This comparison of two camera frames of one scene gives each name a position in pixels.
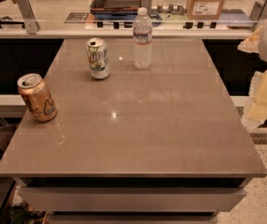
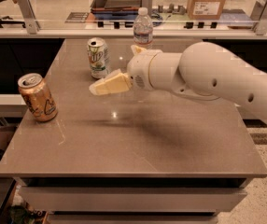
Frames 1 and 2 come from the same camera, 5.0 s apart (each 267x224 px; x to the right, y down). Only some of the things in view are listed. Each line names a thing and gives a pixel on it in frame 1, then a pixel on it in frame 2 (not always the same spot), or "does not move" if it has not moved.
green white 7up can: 98,57 does not move
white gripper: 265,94 → 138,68
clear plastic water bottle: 142,40 does not move
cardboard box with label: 205,2 does not move
